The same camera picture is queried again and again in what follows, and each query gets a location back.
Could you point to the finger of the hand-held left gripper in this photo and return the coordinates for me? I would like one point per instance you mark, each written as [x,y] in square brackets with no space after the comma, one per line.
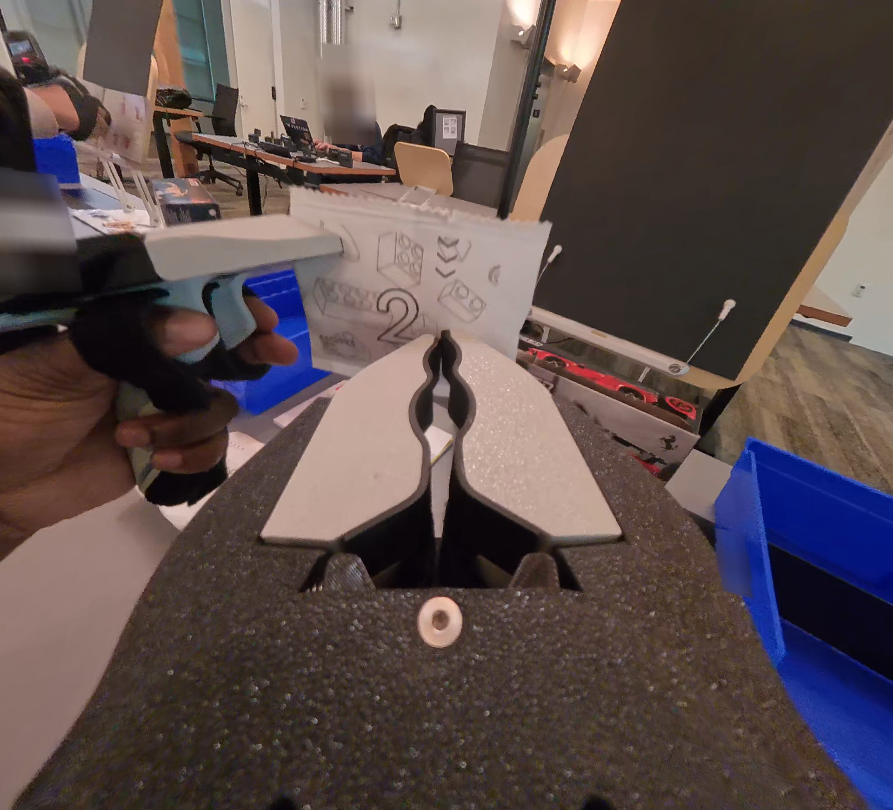
[237,245]

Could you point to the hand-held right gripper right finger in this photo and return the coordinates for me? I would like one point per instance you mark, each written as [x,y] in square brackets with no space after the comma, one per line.
[530,454]

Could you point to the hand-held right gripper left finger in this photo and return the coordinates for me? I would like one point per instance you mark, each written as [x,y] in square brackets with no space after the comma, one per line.
[349,454]

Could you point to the printed paper bag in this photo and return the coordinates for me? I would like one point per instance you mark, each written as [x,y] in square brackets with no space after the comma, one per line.
[432,266]

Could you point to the person's left hand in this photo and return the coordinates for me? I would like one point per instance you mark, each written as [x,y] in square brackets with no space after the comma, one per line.
[49,433]

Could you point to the dark toy box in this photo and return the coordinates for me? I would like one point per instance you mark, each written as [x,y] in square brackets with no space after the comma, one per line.
[185,200]

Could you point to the small blue storage bin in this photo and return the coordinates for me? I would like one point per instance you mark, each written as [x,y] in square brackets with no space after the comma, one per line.
[56,158]

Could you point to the red car toy box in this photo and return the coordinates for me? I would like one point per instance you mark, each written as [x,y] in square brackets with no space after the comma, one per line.
[614,400]

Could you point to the white sheet stand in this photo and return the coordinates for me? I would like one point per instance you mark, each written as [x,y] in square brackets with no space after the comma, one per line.
[143,196]

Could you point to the row of black devices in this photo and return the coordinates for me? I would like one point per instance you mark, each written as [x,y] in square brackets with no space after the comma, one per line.
[300,151]

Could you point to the black laptop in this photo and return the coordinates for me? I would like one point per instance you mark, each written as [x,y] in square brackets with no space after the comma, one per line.
[296,130]

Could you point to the wooden desk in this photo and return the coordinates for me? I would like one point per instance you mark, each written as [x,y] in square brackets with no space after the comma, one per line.
[349,172]

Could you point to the black office chair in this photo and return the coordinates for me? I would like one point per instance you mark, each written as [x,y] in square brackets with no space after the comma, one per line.
[224,109]

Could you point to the instruction sheet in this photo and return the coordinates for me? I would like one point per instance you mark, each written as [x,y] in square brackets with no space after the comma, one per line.
[124,126]

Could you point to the black bag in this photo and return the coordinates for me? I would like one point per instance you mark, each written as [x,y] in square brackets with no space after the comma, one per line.
[173,98]

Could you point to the white board pin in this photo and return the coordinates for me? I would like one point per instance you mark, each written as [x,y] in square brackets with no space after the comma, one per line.
[551,262]
[715,329]

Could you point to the beige chair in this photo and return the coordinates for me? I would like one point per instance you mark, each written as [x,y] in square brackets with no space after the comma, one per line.
[422,168]

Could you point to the black jacket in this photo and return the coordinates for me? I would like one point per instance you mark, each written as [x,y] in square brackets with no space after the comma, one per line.
[408,135]

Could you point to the black monitor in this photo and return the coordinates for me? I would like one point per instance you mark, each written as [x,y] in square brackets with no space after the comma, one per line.
[450,130]

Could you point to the grey board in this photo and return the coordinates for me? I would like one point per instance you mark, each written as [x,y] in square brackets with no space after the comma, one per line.
[132,8]

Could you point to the large blue storage bin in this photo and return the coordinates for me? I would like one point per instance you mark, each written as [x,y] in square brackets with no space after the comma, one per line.
[823,524]

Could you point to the black pole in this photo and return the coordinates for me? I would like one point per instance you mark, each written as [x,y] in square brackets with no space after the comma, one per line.
[541,57]

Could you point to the large black board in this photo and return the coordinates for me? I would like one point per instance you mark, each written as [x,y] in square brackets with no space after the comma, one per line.
[732,126]

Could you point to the wall lamp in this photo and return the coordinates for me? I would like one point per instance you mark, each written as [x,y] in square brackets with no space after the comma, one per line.
[523,34]
[570,72]

